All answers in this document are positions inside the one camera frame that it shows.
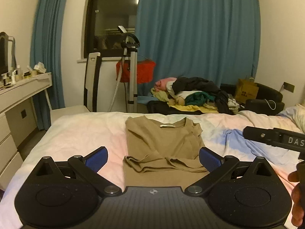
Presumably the black armchair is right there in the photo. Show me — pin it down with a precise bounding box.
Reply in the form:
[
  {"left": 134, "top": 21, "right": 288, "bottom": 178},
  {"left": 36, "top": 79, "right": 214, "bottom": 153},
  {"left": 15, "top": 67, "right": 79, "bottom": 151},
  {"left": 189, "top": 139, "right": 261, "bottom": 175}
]
[{"left": 220, "top": 80, "right": 285, "bottom": 115}]

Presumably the blue curtain left panel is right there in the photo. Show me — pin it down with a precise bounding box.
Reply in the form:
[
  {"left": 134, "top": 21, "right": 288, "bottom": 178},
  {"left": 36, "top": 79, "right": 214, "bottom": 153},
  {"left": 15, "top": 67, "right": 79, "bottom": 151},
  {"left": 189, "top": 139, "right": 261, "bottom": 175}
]
[{"left": 29, "top": 0, "right": 72, "bottom": 130}]

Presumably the garment steamer stand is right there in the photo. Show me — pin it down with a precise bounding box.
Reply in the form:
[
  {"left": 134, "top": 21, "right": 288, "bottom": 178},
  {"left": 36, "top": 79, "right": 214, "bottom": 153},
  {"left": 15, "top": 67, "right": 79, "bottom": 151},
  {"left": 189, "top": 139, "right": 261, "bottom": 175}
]
[{"left": 108, "top": 25, "right": 140, "bottom": 113}]

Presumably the dark window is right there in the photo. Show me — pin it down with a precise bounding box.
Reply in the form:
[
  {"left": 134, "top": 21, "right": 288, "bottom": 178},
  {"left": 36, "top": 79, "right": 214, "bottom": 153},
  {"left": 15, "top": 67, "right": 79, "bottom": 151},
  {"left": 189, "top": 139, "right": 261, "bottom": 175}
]
[{"left": 84, "top": 0, "right": 139, "bottom": 57}]

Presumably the pile of mixed clothes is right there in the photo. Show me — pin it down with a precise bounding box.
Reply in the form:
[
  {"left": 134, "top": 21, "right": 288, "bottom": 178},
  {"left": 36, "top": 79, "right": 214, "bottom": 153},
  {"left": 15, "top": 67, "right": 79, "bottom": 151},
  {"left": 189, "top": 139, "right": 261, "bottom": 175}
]
[{"left": 146, "top": 77, "right": 240, "bottom": 115}]

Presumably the person's right hand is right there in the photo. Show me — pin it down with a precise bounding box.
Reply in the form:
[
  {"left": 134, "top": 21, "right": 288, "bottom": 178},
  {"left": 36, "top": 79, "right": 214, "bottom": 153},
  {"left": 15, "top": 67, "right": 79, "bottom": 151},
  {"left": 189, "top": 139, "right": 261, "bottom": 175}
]
[{"left": 288, "top": 171, "right": 304, "bottom": 227}]

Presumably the pastel tie-dye bed duvet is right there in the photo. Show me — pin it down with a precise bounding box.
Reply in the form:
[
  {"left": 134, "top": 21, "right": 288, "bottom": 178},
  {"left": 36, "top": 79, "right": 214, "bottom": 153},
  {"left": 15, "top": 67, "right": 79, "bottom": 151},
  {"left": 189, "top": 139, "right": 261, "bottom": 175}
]
[{"left": 1, "top": 109, "right": 302, "bottom": 228}]

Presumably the blue curtain panel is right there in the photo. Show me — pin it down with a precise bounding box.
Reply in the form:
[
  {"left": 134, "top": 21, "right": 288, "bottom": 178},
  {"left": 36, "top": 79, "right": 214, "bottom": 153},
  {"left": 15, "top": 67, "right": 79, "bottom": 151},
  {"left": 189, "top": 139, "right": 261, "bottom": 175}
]
[
  {"left": 136, "top": 0, "right": 261, "bottom": 85},
  {"left": 29, "top": 0, "right": 72, "bottom": 130}
]

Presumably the white black chair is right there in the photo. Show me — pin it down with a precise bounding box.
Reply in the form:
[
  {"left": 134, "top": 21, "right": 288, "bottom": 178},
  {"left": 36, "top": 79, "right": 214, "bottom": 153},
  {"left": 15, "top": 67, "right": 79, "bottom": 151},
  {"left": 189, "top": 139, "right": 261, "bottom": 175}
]
[{"left": 50, "top": 52, "right": 102, "bottom": 124}]

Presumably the white tissue box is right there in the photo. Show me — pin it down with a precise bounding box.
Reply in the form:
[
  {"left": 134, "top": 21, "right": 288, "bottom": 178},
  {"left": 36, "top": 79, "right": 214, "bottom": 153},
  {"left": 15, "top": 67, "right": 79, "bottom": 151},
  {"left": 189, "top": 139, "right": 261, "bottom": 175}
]
[{"left": 34, "top": 61, "right": 47, "bottom": 74}]

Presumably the cream pillow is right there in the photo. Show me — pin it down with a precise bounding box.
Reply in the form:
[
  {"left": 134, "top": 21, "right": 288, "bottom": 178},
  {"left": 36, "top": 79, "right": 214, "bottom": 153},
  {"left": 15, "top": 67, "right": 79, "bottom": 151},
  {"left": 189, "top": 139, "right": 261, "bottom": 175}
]
[{"left": 286, "top": 104, "right": 305, "bottom": 133}]

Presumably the wavy framed vanity mirror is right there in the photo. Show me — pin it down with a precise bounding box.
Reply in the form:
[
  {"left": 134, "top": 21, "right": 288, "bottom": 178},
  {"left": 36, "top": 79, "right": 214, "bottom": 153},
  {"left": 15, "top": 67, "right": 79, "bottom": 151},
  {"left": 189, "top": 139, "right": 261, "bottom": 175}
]
[{"left": 0, "top": 31, "right": 17, "bottom": 75}]

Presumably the white vanity desk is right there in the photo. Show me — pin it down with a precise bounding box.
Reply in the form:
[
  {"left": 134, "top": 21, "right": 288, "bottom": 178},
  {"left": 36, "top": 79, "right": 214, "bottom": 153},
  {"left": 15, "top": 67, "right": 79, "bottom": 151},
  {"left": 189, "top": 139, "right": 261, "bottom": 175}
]
[{"left": 1, "top": 72, "right": 52, "bottom": 190}]

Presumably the brown paper bag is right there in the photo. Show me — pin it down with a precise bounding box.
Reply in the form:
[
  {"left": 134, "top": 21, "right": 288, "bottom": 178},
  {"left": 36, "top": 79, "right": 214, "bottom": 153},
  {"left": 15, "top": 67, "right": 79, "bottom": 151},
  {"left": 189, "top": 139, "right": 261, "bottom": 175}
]
[{"left": 234, "top": 79, "right": 259, "bottom": 103}]

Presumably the blue curtain right panel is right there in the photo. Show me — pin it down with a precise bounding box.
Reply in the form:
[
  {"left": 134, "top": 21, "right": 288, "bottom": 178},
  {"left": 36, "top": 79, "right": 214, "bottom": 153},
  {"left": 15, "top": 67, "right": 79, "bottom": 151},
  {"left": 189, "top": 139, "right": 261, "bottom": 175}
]
[{"left": 136, "top": 0, "right": 261, "bottom": 85}]

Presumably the red cloth basket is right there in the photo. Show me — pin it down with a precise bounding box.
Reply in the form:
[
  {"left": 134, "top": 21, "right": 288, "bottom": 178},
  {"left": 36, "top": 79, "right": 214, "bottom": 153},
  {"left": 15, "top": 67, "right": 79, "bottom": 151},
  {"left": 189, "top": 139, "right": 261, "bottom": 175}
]
[{"left": 120, "top": 60, "right": 156, "bottom": 84}]

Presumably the black wall socket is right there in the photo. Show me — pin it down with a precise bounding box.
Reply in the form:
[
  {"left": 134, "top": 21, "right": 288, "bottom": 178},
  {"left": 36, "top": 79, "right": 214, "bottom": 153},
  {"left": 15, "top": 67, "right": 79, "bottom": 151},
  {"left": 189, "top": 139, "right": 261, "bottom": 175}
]
[{"left": 283, "top": 82, "right": 295, "bottom": 93}]

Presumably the tan brown shirt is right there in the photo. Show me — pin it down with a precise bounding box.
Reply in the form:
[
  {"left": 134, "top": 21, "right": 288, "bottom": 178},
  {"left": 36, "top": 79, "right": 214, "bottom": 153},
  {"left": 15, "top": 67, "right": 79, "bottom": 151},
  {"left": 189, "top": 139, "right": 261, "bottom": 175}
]
[{"left": 123, "top": 116, "right": 208, "bottom": 189}]

